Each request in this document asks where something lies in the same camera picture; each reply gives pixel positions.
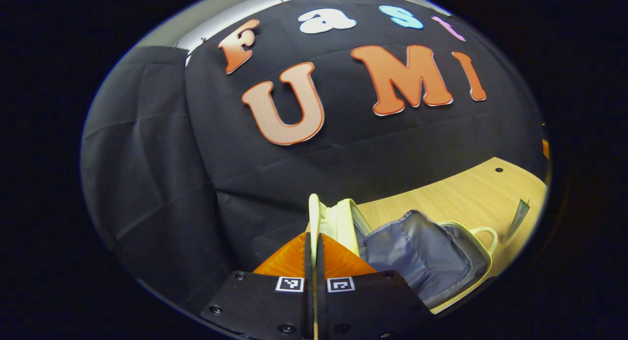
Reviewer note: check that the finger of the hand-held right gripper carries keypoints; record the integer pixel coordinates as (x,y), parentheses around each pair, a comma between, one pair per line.
(545,148)

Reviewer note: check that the green-topped white skincare tube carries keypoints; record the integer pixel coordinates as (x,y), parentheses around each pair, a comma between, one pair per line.
(516,221)

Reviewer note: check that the cream suitcase with grey lining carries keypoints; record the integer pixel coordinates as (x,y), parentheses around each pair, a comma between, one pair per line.
(417,251)

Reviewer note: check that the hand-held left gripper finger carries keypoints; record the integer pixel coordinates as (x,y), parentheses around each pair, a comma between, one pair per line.
(321,281)
(308,266)

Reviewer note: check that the black backdrop cloth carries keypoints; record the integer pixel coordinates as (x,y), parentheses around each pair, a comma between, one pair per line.
(196,158)

